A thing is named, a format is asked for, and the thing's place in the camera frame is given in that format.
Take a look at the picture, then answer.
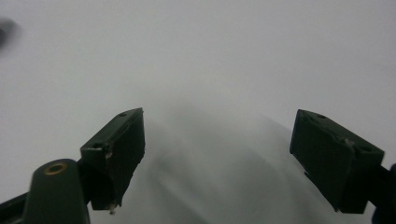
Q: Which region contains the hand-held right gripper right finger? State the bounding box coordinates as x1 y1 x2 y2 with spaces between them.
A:
289 108 396 215

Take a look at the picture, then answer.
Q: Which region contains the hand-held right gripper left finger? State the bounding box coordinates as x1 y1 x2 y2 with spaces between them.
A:
78 107 147 216

